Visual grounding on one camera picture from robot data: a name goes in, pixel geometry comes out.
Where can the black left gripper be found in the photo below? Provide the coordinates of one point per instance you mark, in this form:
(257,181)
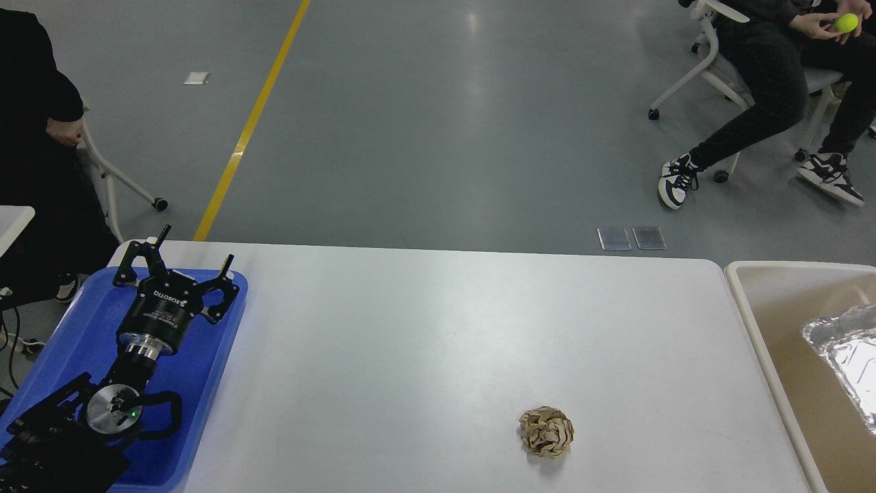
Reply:
(166,302)

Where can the aluminium foil tray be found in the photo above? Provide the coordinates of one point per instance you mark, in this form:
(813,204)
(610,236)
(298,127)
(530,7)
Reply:
(846,343)

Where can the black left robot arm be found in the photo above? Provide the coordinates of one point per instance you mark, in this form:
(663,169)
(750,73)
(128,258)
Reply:
(119,398)

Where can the white chair left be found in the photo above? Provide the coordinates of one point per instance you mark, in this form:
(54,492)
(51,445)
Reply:
(105,176)

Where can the blue plastic tray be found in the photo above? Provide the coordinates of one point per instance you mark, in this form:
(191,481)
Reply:
(85,341)

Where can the white side table corner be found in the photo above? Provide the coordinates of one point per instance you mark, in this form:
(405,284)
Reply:
(14,220)

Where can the small white floor plate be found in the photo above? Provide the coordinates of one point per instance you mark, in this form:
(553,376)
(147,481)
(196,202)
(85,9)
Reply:
(196,78)

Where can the person in black left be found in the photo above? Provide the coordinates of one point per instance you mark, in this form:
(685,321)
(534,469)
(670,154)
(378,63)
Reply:
(41,126)

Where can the crumpled brown paper ball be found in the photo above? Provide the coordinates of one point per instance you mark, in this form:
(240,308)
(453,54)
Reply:
(546,431)

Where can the left floor metal plate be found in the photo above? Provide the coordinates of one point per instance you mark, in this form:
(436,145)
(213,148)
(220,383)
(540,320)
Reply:
(614,239)

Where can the floor metal plate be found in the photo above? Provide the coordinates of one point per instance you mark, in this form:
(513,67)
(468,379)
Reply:
(614,239)
(649,238)

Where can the right floor metal plate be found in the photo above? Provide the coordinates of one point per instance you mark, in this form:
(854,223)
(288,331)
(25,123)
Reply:
(649,238)

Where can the beige plastic bin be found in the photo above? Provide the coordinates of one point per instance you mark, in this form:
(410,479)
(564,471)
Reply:
(775,300)

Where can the seated person in black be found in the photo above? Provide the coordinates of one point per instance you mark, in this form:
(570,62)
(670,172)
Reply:
(770,51)

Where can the yellow green ball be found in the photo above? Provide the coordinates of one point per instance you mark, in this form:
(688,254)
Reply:
(846,23)

